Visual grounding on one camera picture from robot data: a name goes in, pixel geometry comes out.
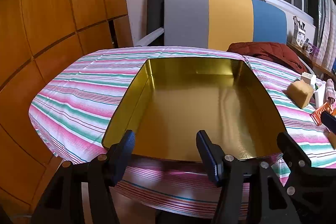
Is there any striped tablecloth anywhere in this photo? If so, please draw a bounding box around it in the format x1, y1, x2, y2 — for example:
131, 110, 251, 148
29, 46, 336, 214

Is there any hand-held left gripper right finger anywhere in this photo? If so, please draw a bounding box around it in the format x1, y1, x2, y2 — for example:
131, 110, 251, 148
196, 130, 302, 224

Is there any white foam sponge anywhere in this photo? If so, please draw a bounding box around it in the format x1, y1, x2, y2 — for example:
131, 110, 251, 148
314, 82, 327, 107

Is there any wooden desk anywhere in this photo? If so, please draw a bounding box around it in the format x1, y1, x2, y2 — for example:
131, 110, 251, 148
286, 42, 336, 76

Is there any pink cloth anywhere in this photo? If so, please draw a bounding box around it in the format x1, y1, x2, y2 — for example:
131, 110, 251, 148
325, 79, 336, 106

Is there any purple box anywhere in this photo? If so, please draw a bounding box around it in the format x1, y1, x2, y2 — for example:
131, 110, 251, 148
311, 43, 320, 60

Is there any wooden wardrobe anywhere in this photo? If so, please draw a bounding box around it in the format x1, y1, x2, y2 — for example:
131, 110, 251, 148
0, 0, 134, 224

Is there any gold tin container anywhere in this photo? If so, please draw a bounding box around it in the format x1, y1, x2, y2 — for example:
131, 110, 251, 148
101, 58, 288, 163

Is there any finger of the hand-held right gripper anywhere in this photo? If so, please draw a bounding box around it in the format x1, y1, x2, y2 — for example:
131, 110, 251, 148
277, 132, 336, 224
322, 111, 336, 132

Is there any tan sponge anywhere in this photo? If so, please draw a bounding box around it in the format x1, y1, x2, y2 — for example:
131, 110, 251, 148
286, 81, 314, 109

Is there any floral curtain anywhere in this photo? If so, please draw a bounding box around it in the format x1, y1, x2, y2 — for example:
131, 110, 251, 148
316, 0, 336, 69

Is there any orange plastic rack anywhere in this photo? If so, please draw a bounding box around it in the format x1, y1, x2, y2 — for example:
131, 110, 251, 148
310, 103, 336, 127

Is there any red-brown jacket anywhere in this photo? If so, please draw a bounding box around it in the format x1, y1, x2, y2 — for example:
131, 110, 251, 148
226, 42, 307, 73

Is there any grey yellow blue chair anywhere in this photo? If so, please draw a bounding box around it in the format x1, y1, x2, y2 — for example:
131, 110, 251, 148
135, 0, 314, 75

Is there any white carton with papers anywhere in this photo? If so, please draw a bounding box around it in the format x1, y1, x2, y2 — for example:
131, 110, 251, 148
291, 16, 307, 46

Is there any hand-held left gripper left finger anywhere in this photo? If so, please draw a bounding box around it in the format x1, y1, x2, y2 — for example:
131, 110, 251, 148
31, 130, 136, 224

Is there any cream carton box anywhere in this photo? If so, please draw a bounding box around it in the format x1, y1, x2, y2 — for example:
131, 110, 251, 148
301, 72, 317, 89

